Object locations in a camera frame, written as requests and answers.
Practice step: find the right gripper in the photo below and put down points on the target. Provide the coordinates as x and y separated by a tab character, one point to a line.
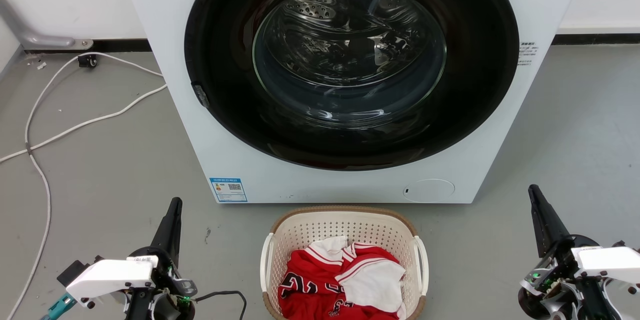
560	270

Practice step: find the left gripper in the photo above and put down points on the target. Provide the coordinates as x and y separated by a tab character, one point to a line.
167	280

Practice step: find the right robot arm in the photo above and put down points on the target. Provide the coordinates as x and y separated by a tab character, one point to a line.
597	305

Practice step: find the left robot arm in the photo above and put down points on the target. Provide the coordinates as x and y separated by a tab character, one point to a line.
137	307

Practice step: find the cream plastic laundry basket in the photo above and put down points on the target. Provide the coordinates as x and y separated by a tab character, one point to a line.
345	224

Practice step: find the blue energy label sticker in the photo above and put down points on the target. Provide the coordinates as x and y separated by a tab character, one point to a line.
228	190

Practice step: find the white front-load washing machine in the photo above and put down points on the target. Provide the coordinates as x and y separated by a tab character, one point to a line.
185	124

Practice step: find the round white filter cover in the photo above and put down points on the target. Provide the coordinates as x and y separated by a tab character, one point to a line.
429	191

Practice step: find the black round washer door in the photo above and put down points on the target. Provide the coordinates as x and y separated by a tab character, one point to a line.
225	114

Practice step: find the teal connector piece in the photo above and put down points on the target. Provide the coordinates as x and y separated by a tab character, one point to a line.
59	307

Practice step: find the red basketball jersey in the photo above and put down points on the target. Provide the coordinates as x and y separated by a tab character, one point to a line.
310	275

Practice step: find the small text sticker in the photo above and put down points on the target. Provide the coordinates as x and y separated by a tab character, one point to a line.
528	53

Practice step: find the white cloth garment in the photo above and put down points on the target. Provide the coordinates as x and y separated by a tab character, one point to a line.
375	282

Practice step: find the small black caster wheel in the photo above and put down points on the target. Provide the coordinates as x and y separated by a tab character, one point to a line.
88	61

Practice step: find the grey metal pipe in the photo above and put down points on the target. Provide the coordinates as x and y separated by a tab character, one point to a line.
25	34

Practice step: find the steel washer drum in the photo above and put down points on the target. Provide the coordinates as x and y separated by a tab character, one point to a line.
345	44

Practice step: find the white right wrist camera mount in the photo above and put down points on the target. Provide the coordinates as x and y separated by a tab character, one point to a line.
610	262

